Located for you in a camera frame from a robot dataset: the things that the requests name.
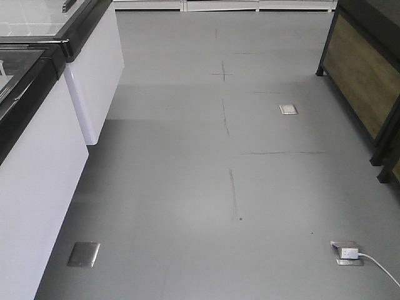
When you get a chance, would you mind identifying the dark wooden display stand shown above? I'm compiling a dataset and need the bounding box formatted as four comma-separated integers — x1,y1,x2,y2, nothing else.
316,1,399,183

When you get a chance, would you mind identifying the near white chest freezer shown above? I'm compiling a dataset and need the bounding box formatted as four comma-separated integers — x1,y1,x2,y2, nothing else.
1,44,88,299

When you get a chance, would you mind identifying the far steel floor socket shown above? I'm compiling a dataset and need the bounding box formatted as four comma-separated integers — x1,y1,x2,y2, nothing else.
279,104,298,115

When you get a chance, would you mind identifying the closed steel floor socket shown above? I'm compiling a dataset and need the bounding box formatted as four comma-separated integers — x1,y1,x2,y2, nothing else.
67,242,101,268

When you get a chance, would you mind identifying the white power adapter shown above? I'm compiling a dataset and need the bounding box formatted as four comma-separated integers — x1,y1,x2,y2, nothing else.
338,247,359,260

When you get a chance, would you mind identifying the open steel floor socket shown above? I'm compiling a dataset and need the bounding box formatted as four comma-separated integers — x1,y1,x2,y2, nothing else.
330,241,364,266

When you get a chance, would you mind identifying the white shelf base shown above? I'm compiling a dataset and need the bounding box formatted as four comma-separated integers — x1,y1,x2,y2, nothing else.
114,0,338,12

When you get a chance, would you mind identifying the white power cable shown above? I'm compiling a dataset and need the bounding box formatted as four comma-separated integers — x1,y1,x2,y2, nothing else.
357,252,400,290

